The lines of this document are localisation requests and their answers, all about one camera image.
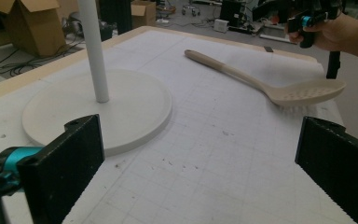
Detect large cardboard box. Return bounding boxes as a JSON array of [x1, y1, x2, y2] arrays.
[[0, 0, 67, 58]]

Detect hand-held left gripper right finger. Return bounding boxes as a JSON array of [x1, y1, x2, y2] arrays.
[[294, 116, 358, 224]]

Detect white grid mat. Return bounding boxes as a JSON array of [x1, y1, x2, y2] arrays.
[[0, 29, 358, 224]]

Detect beige slotted spoon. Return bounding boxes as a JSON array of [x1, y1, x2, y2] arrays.
[[184, 49, 347, 107]]

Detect small cardboard box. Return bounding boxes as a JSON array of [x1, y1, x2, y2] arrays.
[[131, 0, 158, 30]]

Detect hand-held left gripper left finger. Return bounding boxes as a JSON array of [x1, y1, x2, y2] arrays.
[[0, 113, 105, 224]]

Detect black cables on floor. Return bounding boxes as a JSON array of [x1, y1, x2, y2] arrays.
[[0, 32, 87, 78]]

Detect white stand with round base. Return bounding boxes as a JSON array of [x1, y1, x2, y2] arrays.
[[21, 0, 173, 157]]

